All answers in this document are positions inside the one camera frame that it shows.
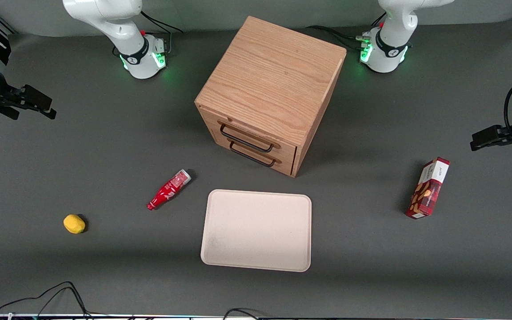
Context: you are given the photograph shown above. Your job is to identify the red coke bottle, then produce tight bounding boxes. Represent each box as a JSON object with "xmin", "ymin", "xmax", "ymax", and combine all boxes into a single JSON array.
[{"xmin": 147, "ymin": 169, "xmax": 192, "ymax": 211}]

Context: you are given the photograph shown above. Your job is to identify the beige plastic tray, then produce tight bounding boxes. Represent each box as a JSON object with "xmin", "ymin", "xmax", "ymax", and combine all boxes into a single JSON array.
[{"xmin": 200, "ymin": 189, "xmax": 312, "ymax": 272}]

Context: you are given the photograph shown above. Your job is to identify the red snack box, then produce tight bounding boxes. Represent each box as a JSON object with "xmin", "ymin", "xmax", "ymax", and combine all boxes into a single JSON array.
[{"xmin": 405, "ymin": 157, "xmax": 451, "ymax": 219}]

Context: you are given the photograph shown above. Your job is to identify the yellow lemon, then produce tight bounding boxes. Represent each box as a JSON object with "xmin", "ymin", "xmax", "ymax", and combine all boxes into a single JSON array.
[{"xmin": 64, "ymin": 214, "xmax": 86, "ymax": 234}]

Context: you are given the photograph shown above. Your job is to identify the wooden two-drawer cabinet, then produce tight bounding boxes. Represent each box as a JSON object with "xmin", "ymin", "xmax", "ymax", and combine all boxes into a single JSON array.
[{"xmin": 195, "ymin": 16, "xmax": 347, "ymax": 178}]

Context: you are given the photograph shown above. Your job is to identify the black right arm base cable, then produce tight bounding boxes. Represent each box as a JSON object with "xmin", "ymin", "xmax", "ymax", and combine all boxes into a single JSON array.
[{"xmin": 140, "ymin": 11, "xmax": 184, "ymax": 56}]

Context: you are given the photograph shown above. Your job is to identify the black arm base cable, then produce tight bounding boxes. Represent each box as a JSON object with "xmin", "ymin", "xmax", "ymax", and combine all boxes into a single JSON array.
[
  {"xmin": 140, "ymin": 11, "xmax": 184, "ymax": 56},
  {"xmin": 306, "ymin": 13, "xmax": 386, "ymax": 52}
]

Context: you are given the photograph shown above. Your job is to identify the black looped floor cable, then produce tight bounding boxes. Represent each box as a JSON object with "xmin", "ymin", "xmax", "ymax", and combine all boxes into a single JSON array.
[{"xmin": 0, "ymin": 281, "xmax": 93, "ymax": 320}]

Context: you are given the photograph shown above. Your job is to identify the black left arm base cable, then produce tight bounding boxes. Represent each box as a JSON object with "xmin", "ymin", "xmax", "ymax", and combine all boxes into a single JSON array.
[{"xmin": 306, "ymin": 13, "xmax": 386, "ymax": 52}]

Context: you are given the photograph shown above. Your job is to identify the black wire drawer handle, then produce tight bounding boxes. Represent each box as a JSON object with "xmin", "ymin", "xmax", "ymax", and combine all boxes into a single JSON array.
[
  {"xmin": 229, "ymin": 142, "xmax": 278, "ymax": 168},
  {"xmin": 220, "ymin": 123, "xmax": 275, "ymax": 153}
]

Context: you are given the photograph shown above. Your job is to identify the black arched table-edge cable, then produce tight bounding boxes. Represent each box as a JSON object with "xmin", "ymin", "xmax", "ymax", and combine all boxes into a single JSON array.
[{"xmin": 223, "ymin": 308, "xmax": 261, "ymax": 320}]

